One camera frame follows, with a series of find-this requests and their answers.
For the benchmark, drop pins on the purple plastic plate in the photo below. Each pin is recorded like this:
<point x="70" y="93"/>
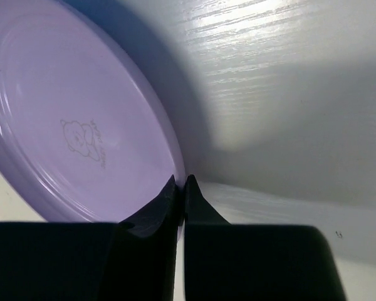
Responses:
<point x="83" y="135"/>

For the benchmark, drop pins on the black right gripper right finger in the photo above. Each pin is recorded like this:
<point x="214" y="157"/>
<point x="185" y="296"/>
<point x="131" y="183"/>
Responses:
<point x="225" y="261"/>

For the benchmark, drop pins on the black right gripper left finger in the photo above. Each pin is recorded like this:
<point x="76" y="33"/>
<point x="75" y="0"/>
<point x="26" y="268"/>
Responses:
<point x="130" y="260"/>

